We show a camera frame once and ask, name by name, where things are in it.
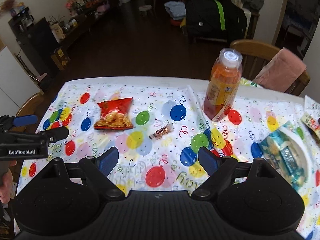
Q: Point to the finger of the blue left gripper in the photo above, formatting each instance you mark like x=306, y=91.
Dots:
x=20, y=121
x=57, y=134

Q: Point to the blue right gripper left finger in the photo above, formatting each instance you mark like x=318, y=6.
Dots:
x=107, y=161

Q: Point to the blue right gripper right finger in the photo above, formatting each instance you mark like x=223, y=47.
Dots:
x=209, y=161

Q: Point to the red rice cracker bag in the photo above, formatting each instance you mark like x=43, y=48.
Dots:
x=114, y=115

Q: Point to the small clear snack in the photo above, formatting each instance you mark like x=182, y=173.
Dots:
x=168, y=128

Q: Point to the person's left hand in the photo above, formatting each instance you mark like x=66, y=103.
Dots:
x=5, y=189

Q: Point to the wooden chair left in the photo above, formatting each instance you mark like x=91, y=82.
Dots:
x=31, y=105

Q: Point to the wooden chair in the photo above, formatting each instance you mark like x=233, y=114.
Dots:
x=258, y=54
x=31, y=105

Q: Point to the balloon birthday tablecloth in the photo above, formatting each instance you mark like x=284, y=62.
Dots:
x=171, y=163

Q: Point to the blue soft tissue pack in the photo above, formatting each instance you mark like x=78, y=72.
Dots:
x=286, y=152

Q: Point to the orange juice bottle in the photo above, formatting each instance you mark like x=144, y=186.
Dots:
x=223, y=84

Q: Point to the dark sideboard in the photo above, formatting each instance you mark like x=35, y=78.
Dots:
x=39, y=42

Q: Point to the black coffee machine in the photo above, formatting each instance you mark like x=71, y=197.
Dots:
x=21, y=21

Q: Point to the small packets near lamp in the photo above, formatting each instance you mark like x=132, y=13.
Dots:
x=311, y=124

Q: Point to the wooden chair far side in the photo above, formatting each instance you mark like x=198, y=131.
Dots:
x=258, y=54

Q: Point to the black jacket on chair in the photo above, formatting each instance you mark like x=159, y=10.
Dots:
x=215, y=19

